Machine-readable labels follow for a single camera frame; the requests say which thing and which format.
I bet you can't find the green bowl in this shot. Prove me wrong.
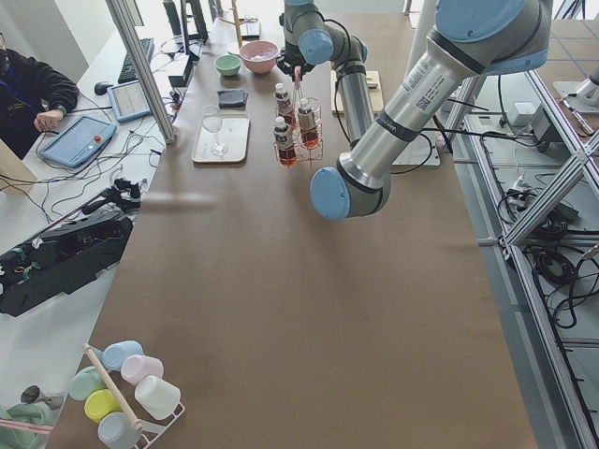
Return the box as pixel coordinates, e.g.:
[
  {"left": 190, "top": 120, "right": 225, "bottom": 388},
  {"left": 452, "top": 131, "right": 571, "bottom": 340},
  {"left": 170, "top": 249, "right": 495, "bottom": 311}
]
[{"left": 214, "top": 54, "right": 241, "bottom": 77}]

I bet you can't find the white plastic cup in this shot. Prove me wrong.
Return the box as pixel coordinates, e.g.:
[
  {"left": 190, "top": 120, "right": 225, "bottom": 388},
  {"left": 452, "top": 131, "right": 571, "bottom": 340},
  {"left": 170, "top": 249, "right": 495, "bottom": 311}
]
[{"left": 135, "top": 375, "right": 182, "bottom": 420}]

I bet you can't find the seated person dark jacket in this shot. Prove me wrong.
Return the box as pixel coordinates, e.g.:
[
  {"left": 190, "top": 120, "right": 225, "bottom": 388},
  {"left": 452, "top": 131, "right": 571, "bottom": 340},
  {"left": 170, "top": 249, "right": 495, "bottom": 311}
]
[{"left": 1, "top": 44, "right": 80, "bottom": 159}]

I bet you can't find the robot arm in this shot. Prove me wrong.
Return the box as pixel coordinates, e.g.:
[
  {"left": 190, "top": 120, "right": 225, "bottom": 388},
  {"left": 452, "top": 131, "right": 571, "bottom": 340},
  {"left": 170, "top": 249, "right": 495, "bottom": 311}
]
[{"left": 280, "top": 1, "right": 552, "bottom": 220}]

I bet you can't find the bamboo cutting board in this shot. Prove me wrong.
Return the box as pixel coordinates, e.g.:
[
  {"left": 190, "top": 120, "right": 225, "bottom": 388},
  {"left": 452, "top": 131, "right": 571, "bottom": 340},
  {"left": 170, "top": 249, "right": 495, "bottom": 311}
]
[{"left": 329, "top": 69, "right": 384, "bottom": 115}]

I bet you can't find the pink bowl with ice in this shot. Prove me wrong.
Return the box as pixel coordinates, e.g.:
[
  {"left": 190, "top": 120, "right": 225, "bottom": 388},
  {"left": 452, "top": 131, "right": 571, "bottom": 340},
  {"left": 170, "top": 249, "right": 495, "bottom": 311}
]
[{"left": 240, "top": 40, "right": 280, "bottom": 74}]

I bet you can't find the green plastic cup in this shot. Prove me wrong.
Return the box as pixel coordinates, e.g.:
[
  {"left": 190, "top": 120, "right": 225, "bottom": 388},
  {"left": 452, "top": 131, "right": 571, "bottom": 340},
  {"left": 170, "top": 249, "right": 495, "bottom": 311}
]
[{"left": 68, "top": 366, "right": 107, "bottom": 401}]

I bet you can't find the clear wine glass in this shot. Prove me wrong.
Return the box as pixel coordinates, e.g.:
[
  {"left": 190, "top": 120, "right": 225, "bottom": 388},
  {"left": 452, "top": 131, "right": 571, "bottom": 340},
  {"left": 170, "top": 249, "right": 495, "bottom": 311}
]
[{"left": 201, "top": 104, "right": 228, "bottom": 156}]

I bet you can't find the grey folded cloth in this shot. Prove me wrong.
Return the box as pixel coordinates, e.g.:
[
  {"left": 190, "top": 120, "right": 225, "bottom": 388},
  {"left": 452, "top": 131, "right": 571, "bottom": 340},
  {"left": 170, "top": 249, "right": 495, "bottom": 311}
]
[{"left": 217, "top": 89, "right": 248, "bottom": 109}]

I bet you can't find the blue teach pendant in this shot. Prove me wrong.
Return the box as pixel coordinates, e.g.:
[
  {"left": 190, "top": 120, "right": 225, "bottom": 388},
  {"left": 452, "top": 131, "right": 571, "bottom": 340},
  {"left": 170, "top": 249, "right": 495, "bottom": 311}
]
[
  {"left": 107, "top": 80, "right": 152, "bottom": 123},
  {"left": 39, "top": 116, "right": 117, "bottom": 168}
]

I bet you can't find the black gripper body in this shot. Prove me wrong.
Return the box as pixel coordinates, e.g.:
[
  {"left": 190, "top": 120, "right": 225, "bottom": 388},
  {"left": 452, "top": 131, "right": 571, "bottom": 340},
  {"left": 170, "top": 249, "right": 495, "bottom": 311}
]
[{"left": 276, "top": 46, "right": 314, "bottom": 79}]

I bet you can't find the blue plastic cup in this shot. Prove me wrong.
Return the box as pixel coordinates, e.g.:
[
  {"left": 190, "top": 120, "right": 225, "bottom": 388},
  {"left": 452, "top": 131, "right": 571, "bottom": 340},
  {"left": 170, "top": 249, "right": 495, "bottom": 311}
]
[{"left": 102, "top": 340, "right": 144, "bottom": 370}]

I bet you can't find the wooden cup tree stand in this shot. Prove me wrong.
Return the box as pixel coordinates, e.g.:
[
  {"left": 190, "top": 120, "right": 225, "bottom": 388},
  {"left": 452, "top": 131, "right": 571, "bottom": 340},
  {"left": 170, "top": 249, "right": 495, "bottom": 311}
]
[{"left": 219, "top": 0, "right": 261, "bottom": 52}]

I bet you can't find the copper wire bottle basket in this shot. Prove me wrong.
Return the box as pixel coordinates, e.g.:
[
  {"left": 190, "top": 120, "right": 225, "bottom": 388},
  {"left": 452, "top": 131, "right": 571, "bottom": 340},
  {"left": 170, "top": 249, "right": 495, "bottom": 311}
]
[{"left": 273, "top": 85, "right": 323, "bottom": 165}]

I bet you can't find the tea bottle white cap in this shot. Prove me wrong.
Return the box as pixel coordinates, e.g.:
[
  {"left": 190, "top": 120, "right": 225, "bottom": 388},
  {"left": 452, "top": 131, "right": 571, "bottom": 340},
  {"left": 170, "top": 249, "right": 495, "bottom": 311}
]
[
  {"left": 273, "top": 116, "right": 297, "bottom": 167},
  {"left": 274, "top": 82, "right": 297, "bottom": 129},
  {"left": 298, "top": 98, "right": 319, "bottom": 149}
]

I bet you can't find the black equipment case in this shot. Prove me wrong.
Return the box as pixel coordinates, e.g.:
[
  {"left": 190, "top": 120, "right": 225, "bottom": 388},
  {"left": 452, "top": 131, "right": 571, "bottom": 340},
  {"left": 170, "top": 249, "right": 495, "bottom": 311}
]
[{"left": 1, "top": 178, "right": 142, "bottom": 317}]

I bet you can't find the yellow plastic cup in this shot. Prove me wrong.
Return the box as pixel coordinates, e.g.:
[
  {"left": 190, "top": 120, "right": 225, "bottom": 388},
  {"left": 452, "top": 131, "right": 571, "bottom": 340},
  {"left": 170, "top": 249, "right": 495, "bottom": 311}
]
[{"left": 84, "top": 388, "right": 122, "bottom": 424}]

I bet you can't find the black keyboard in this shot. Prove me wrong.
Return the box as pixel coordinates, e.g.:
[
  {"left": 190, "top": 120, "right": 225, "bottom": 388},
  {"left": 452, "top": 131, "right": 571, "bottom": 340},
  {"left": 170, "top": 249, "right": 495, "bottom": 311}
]
[{"left": 116, "top": 37, "right": 155, "bottom": 85}]

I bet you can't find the grey plastic cup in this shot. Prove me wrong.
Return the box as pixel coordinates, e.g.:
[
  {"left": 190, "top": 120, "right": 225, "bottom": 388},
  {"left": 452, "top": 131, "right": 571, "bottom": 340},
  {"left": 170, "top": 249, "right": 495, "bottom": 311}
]
[{"left": 97, "top": 412, "right": 141, "bottom": 449}]

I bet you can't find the white cup rack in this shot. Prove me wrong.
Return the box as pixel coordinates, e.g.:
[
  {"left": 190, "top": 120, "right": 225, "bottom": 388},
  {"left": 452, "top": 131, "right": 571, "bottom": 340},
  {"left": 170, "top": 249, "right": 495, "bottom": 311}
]
[{"left": 83, "top": 343, "right": 186, "bottom": 448}]

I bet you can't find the pink plastic cup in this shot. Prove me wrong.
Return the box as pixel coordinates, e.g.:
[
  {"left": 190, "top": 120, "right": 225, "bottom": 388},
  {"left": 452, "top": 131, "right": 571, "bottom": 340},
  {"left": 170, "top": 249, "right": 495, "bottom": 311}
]
[{"left": 120, "top": 355, "right": 164, "bottom": 385}]

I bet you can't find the cream rabbit tray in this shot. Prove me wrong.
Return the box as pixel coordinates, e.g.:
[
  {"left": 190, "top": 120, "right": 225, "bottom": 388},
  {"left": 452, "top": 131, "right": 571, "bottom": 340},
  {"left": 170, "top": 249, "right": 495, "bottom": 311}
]
[{"left": 191, "top": 111, "right": 250, "bottom": 165}]

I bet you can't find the aluminium frame post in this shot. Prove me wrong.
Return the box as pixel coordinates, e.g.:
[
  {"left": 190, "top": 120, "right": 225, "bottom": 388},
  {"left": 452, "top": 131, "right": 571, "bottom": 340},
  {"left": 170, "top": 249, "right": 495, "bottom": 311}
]
[{"left": 106, "top": 0, "right": 176, "bottom": 145}]

